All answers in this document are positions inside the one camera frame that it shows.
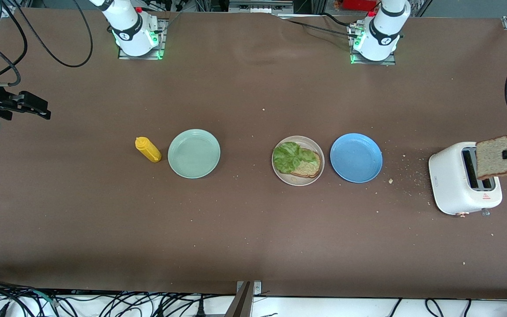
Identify brown bread slice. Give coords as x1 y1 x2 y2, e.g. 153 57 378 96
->
475 134 507 180
291 152 322 179

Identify yellow mustard squeeze bottle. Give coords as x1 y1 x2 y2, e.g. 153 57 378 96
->
135 136 162 163

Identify green lettuce leaf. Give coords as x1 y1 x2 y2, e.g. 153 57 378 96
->
273 141 318 174

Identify blue plate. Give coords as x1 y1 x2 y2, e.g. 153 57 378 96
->
330 133 383 183

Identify mint green plate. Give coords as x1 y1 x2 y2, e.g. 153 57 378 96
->
168 129 221 179

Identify beige plate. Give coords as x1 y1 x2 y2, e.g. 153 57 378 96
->
272 136 325 187

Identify white toaster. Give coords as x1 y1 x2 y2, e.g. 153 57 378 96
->
428 141 503 218

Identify red box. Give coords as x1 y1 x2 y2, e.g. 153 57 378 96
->
344 0 377 11

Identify grey metal box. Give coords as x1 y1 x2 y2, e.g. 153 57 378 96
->
229 0 294 14

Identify grey metal strut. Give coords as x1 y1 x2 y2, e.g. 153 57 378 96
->
224 282 254 317

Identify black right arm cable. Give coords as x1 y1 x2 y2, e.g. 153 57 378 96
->
0 0 94 87

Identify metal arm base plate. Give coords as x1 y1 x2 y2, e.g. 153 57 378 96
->
349 24 397 66
118 18 167 60

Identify teal cable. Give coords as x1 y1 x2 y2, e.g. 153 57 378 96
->
25 288 58 306

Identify tangled black floor cables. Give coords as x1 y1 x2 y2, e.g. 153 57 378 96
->
0 276 236 317

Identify black base cable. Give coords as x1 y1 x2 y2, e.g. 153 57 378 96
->
280 12 355 37

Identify small metal table bracket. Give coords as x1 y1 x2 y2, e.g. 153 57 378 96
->
236 280 262 296

